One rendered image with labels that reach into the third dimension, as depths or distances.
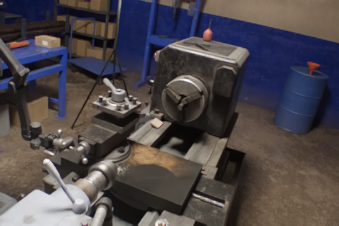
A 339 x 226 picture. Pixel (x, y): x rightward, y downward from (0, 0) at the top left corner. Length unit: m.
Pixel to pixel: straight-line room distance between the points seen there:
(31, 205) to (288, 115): 4.08
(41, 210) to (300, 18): 4.65
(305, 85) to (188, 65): 2.81
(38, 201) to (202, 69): 1.27
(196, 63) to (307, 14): 3.41
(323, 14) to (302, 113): 1.56
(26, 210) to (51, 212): 0.06
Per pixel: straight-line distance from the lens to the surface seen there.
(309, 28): 4.99
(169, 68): 1.83
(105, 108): 1.31
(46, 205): 0.76
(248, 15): 4.99
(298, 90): 4.40
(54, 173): 0.70
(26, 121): 1.91
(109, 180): 0.93
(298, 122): 4.54
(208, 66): 1.75
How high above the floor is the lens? 1.67
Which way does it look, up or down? 23 degrees down
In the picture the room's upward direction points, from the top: 10 degrees clockwise
